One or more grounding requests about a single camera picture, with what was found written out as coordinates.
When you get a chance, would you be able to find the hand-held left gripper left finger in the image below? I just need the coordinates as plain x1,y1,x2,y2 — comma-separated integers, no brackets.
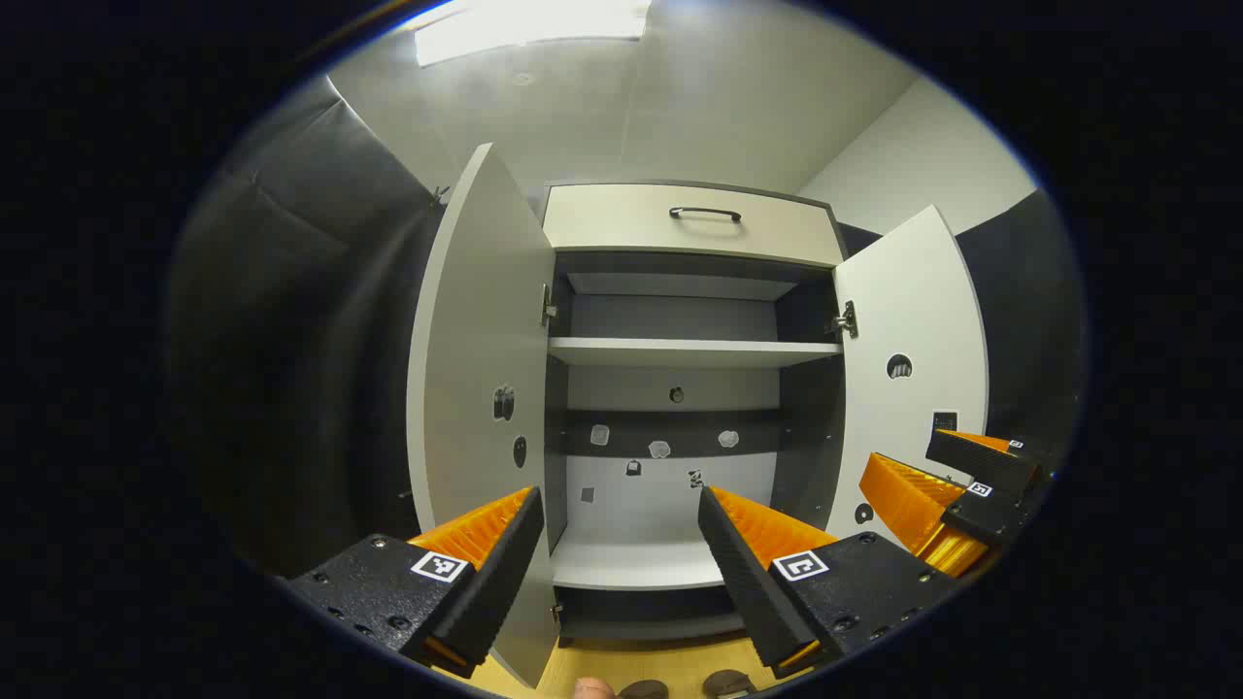
287,485,547,679

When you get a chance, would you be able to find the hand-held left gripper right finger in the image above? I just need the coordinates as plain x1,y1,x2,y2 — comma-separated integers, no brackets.
697,485,962,681

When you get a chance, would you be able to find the white shoe cabinet door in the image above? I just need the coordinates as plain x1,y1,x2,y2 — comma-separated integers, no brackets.
406,143,559,688
833,204,990,545

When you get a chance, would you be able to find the white cabinet shelf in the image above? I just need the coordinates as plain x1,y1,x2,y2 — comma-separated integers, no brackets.
547,337,844,368

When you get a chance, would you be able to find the white cabinet drawer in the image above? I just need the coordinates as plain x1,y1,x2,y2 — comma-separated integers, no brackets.
542,183,846,268

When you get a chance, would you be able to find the ceiling light panel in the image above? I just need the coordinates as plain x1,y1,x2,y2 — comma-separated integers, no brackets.
416,0,652,67

